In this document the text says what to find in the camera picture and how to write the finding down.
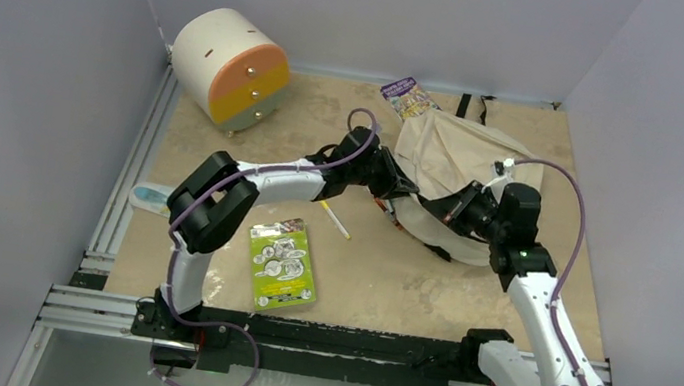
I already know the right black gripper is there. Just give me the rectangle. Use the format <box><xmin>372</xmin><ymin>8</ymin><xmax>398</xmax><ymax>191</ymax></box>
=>
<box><xmin>418</xmin><ymin>175</ymin><xmax>512</xmax><ymax>246</ymax></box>

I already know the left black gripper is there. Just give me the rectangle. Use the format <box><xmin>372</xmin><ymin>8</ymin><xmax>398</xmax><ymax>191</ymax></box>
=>
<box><xmin>343</xmin><ymin>141</ymin><xmax>422</xmax><ymax>204</ymax></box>

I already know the beige canvas backpack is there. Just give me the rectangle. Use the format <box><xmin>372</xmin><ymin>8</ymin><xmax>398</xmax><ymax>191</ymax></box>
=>
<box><xmin>391</xmin><ymin>109</ymin><xmax>535</xmax><ymax>267</ymax></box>

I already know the green activity book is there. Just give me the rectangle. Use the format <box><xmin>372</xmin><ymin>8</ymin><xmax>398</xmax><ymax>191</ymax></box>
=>
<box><xmin>249</xmin><ymin>218</ymin><xmax>317</xmax><ymax>312</ymax></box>

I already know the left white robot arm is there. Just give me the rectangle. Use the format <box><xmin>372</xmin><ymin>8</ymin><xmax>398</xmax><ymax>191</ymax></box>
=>
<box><xmin>156</xmin><ymin>127</ymin><xmax>419</xmax><ymax>341</ymax></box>

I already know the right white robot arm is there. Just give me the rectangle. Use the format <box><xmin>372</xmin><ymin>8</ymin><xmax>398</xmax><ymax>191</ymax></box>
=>
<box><xmin>423</xmin><ymin>181</ymin><xmax>604</xmax><ymax>386</ymax></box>

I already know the red orange pen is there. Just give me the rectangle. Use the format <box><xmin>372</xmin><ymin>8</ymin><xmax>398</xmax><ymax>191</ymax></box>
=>
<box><xmin>375</xmin><ymin>200</ymin><xmax>404</xmax><ymax>231</ymax></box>

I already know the yellow marker pen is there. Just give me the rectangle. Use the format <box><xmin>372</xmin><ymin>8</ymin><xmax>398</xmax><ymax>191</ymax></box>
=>
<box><xmin>319</xmin><ymin>200</ymin><xmax>351</xmax><ymax>240</ymax></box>

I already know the purple paperback book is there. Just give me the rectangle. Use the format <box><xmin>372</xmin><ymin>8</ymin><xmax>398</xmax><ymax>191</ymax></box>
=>
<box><xmin>379</xmin><ymin>76</ymin><xmax>440</xmax><ymax>121</ymax></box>

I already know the round white drawer cabinet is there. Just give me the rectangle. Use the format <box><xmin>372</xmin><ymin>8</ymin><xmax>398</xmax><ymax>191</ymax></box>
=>
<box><xmin>171</xmin><ymin>8</ymin><xmax>290</xmax><ymax>132</ymax></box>

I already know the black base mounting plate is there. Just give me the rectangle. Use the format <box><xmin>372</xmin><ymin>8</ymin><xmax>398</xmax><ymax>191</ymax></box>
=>
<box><xmin>131</xmin><ymin>298</ymin><xmax>493</xmax><ymax>386</ymax></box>

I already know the light blue packaged item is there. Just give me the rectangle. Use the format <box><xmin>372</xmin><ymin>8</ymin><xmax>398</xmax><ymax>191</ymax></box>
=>
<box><xmin>128</xmin><ymin>181</ymin><xmax>174</xmax><ymax>218</ymax></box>

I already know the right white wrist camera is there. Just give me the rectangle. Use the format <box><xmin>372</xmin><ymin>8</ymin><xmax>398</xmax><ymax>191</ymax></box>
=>
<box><xmin>482</xmin><ymin>158</ymin><xmax>516</xmax><ymax>203</ymax></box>

